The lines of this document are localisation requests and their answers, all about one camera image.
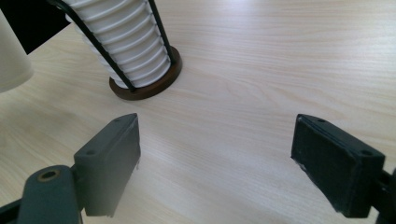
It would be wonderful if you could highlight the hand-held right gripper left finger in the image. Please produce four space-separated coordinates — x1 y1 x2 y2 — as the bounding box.
73 113 142 218

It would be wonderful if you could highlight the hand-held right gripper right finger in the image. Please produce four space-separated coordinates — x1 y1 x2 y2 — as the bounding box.
290 113 387 218

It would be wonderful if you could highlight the black wire cup holder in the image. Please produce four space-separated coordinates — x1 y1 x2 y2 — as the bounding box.
46 0 184 102

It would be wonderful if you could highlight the stack of white cups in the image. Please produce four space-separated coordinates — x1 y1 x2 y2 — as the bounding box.
63 0 173 90

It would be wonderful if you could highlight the white paper cup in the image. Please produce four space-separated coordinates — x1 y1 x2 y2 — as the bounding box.
0 8 35 94

